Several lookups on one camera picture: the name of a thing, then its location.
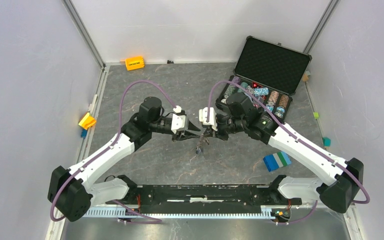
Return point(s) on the tan cube by case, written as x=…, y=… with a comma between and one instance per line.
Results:
x=306, y=76

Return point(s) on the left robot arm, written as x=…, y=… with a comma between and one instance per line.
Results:
x=74, y=190

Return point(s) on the small blue block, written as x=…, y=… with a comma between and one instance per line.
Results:
x=83, y=133

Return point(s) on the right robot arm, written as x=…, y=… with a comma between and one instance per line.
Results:
x=337, y=180

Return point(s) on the green cube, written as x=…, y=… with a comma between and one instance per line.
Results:
x=316, y=115

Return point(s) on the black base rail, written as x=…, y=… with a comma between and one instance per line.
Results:
x=205, y=198

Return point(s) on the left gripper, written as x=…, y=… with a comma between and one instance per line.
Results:
x=183, y=135

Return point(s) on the teal cube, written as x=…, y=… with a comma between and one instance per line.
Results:
x=326, y=141

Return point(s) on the black poker chip case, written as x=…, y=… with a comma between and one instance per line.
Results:
x=270, y=72

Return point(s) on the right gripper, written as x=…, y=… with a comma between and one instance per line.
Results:
x=208, y=133

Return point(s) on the blue green brick stack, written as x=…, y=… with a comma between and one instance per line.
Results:
x=276, y=160

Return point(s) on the orange toy block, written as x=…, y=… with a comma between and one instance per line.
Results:
x=134, y=63

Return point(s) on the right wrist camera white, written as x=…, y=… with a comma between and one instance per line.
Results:
x=207, y=117

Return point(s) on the yellow orange block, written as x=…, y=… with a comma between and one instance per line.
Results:
x=87, y=121

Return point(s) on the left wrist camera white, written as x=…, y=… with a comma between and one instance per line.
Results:
x=179, y=120

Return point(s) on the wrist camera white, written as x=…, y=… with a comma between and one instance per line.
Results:
x=179, y=120
x=207, y=117

